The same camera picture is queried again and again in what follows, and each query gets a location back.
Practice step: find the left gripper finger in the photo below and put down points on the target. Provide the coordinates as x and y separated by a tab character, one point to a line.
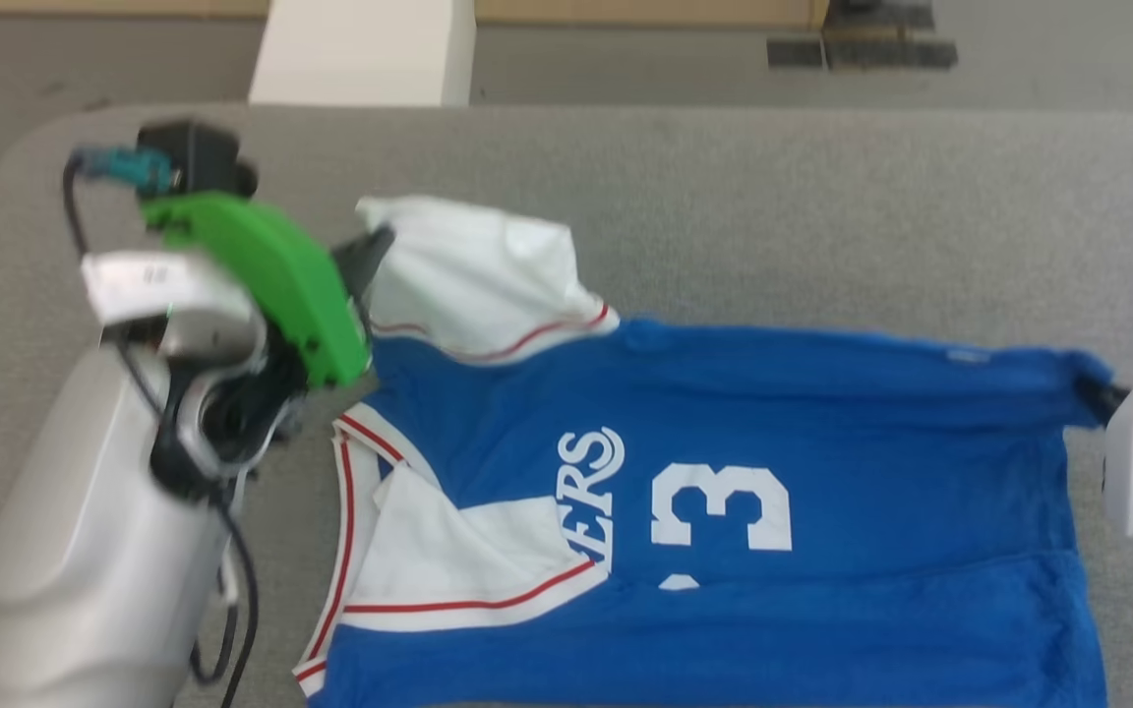
365	258

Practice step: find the white rectangular box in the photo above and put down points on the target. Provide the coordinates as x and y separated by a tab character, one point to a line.
360	54

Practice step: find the grey fabric sofa seat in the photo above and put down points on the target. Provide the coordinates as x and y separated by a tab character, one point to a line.
773	197

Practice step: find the blue white basketball jersey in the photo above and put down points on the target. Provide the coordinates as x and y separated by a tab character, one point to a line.
822	442

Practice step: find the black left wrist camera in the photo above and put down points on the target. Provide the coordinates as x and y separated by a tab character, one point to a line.
198	157

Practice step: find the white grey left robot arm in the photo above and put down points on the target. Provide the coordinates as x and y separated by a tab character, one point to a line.
85	511

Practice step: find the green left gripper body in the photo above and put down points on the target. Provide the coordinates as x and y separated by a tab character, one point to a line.
276	265

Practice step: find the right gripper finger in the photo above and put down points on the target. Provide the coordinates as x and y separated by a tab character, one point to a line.
1105	399

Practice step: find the small black floor tape patch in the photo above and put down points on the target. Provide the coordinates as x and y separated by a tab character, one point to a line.
795	52

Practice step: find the large black floor tape patch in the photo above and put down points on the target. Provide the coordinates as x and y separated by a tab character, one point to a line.
891	52

